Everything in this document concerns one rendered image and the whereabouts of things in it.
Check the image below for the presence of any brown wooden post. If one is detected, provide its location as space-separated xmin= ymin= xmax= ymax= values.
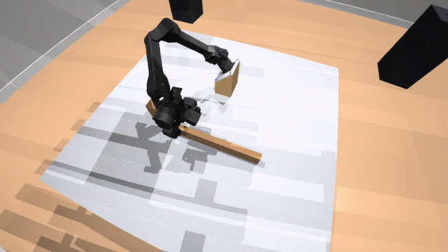
xmin=145 ymin=99 xmax=157 ymax=117

